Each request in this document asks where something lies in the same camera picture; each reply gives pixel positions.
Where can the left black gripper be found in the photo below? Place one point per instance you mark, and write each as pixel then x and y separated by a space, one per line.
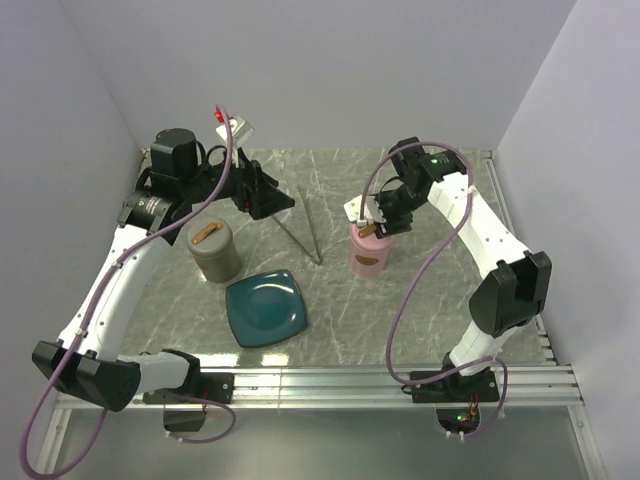
pixel 260 201

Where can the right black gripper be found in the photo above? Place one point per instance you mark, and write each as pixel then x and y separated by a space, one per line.
pixel 392 226

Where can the pink lid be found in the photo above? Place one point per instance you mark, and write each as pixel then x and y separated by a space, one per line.
pixel 365 238

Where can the pink canister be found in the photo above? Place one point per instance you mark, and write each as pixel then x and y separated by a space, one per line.
pixel 367 263

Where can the grey steel lid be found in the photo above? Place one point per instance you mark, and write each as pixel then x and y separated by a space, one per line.
pixel 210 238

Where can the metal food tongs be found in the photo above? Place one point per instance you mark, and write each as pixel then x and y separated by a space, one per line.
pixel 297 224

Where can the grey steel canister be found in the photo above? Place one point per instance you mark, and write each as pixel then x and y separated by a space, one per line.
pixel 219 264

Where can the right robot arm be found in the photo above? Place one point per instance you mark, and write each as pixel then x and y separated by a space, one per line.
pixel 514 279

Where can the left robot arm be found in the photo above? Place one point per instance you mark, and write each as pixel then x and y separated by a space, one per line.
pixel 85 361

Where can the teal square plate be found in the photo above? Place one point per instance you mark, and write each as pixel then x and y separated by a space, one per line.
pixel 265 309

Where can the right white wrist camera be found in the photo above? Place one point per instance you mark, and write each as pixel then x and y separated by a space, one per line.
pixel 362 211

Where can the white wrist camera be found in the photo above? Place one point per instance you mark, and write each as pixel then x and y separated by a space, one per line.
pixel 362 211
pixel 235 128

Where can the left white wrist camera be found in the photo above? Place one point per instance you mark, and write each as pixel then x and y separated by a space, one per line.
pixel 235 128

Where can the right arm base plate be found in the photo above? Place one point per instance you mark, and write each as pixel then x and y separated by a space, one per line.
pixel 481 387

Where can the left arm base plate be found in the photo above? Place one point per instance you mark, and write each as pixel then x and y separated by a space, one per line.
pixel 215 386

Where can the aluminium rail frame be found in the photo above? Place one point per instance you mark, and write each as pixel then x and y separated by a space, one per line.
pixel 327 403

